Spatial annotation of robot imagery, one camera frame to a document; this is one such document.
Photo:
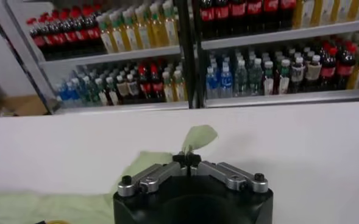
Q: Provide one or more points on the red cap cola bottle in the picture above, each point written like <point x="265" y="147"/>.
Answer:
<point x="271" y="6"/>
<point x="346" y="68"/>
<point x="254" y="8"/>
<point x="328" y="71"/>
<point x="287" y="4"/>
<point x="82" y="35"/>
<point x="238" y="10"/>
<point x="222" y="13"/>
<point x="49" y="39"/>
<point x="60" y="38"/>
<point x="143" y="86"/>
<point x="93" y="33"/>
<point x="157" y="86"/>
<point x="71" y="36"/>
<point x="39" y="41"/>
<point x="207" y="15"/>

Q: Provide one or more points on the dark drink bottle beige label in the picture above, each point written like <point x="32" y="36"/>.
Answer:
<point x="298" y="74"/>
<point x="133" y="87"/>
<point x="313" y="71"/>
<point x="123" y="89"/>

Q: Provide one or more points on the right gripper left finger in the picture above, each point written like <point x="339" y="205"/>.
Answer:
<point x="154" y="178"/>

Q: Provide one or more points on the green tinted water bottle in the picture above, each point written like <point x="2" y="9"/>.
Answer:
<point x="240" y="80"/>
<point x="94" y="94"/>
<point x="254" y="77"/>
<point x="86" y="91"/>

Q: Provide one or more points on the dark drink bottle white label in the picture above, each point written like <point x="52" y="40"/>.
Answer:
<point x="268" y="82"/>
<point x="284" y="80"/>
<point x="103" y="97"/>
<point x="113" y="96"/>

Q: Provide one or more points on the open cardboard box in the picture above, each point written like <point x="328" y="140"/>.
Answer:
<point x="27" y="106"/>

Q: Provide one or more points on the light green polo shirt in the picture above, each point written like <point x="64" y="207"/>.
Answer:
<point x="30" y="208"/>

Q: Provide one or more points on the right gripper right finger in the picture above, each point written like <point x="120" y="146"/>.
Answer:
<point x="228" y="175"/>

